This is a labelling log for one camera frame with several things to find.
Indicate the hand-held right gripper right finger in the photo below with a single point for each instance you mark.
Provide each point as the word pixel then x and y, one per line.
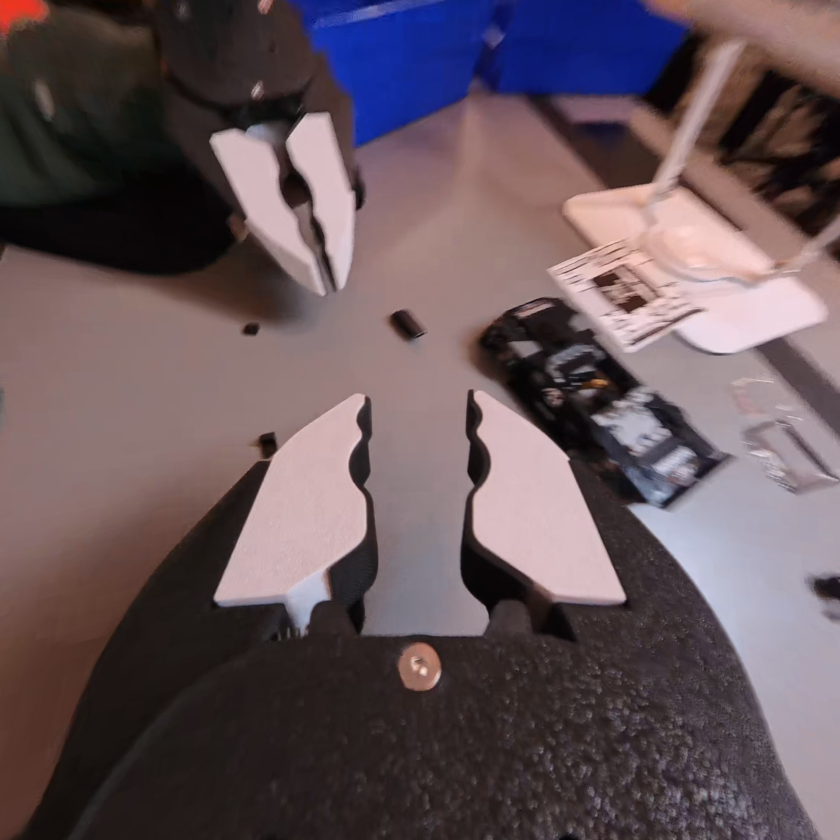
pixel 538 512

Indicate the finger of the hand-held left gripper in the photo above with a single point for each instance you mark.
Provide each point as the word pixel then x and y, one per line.
pixel 328 184
pixel 276 204

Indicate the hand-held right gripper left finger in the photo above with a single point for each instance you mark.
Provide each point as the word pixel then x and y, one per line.
pixel 302 512

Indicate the black lego car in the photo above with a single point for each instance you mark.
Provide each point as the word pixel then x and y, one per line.
pixel 597 400

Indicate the long black lego piece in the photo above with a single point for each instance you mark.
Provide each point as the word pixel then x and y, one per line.
pixel 408 323

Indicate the clear flat lego piece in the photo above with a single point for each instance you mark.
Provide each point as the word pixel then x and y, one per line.
pixel 761 397

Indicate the clear lego windshield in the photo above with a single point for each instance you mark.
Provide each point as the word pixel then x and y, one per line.
pixel 790 457

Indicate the black lego axle assembly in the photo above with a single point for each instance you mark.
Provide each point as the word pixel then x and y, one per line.
pixel 828 591

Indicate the blue storage bin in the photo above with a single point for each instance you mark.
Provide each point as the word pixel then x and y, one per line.
pixel 591 40
pixel 394 59

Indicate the orange striped object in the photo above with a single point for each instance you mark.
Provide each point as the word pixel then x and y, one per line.
pixel 20 11

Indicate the sticker sheet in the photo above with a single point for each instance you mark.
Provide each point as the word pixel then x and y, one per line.
pixel 624 292

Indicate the white booklet stand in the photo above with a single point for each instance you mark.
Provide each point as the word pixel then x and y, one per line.
pixel 709 250

